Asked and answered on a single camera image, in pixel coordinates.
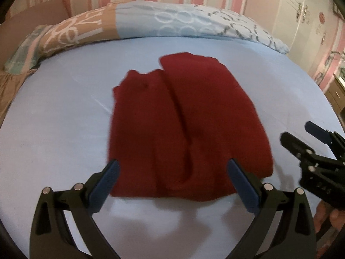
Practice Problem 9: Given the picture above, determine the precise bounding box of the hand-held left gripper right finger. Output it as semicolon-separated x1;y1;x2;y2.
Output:
224;159;317;259

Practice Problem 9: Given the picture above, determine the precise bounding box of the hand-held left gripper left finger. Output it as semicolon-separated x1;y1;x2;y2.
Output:
30;159;121;259

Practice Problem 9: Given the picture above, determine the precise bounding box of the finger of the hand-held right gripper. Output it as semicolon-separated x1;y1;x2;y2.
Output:
304;121;345;158
279;131;345;172

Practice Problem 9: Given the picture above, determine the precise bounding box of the red knit sweater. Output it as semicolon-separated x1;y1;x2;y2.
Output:
106;52;275;202

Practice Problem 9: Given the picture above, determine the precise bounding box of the person's right hand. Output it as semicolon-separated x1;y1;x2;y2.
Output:
313;201;345;247

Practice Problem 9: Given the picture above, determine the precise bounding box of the wooden dresser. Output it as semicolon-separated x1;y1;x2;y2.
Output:
325;77;345;118

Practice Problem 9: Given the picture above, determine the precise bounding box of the white wardrobe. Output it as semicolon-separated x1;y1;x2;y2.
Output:
271;0;345;80

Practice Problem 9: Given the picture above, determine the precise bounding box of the plaid blanket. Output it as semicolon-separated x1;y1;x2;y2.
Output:
4;25;50;75

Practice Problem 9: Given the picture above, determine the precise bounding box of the patterned blue pillow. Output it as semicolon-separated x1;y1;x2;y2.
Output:
34;1;290;60

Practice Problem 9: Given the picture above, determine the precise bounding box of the brown padded headboard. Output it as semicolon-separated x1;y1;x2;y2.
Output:
4;0;72;30

